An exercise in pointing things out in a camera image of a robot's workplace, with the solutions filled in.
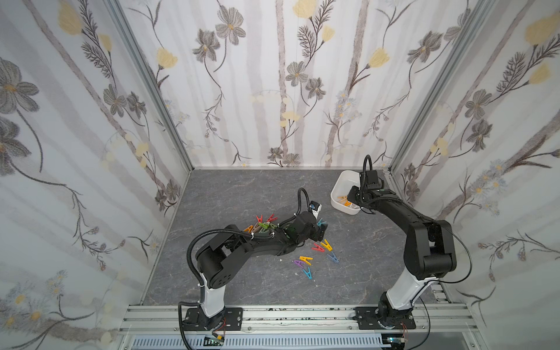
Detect white plastic storage box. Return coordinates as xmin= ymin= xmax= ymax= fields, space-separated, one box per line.
xmin=330 ymin=170 xmax=372 ymax=216

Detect pink red clothespin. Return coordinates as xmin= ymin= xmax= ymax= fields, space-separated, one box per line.
xmin=312 ymin=244 xmax=325 ymax=252

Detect yellow clothespin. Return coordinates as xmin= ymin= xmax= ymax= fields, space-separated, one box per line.
xmin=299 ymin=256 xmax=313 ymax=266
xmin=320 ymin=240 xmax=333 ymax=252

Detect blue grey clothespin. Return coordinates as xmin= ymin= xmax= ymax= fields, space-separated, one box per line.
xmin=328 ymin=253 xmax=340 ymax=263

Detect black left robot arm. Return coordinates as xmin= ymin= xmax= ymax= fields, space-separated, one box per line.
xmin=186 ymin=211 xmax=328 ymax=319

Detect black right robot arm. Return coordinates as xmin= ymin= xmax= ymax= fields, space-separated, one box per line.
xmin=347 ymin=186 xmax=457 ymax=329

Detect dark red clothespin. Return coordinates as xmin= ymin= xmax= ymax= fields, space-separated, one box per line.
xmin=266 ymin=214 xmax=278 ymax=223

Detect light blue clothespin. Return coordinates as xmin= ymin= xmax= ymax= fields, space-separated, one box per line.
xmin=302 ymin=268 xmax=313 ymax=280

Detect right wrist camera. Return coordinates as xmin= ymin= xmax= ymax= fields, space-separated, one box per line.
xmin=360 ymin=170 xmax=384 ymax=190

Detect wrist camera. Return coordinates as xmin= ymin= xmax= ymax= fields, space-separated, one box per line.
xmin=308 ymin=201 xmax=322 ymax=217
xmin=360 ymin=170 xmax=384 ymax=190

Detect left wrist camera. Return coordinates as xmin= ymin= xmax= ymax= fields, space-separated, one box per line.
xmin=308 ymin=201 xmax=322 ymax=217

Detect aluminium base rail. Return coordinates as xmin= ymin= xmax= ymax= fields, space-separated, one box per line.
xmin=118 ymin=303 xmax=488 ymax=349

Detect aluminium corner post right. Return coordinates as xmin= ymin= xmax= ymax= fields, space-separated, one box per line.
xmin=388 ymin=0 xmax=496 ymax=174

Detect aluminium corner post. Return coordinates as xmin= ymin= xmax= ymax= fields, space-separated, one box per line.
xmin=104 ymin=0 xmax=195 ymax=174
xmin=388 ymin=0 xmax=496 ymax=174

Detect aluminium corner post left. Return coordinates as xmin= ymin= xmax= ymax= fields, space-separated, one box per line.
xmin=104 ymin=0 xmax=195 ymax=174

